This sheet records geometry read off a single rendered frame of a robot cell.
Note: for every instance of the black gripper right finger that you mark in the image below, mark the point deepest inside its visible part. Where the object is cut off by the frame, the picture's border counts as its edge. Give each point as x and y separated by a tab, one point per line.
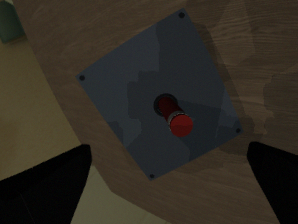
277	173

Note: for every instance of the dark red peg with white band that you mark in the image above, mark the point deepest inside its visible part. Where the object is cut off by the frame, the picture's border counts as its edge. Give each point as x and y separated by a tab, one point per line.
178	120

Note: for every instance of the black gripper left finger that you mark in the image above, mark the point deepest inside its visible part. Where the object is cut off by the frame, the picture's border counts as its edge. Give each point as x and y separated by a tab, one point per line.
47	193

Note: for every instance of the dark grey panel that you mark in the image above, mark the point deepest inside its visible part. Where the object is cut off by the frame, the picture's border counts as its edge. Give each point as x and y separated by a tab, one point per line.
168	59

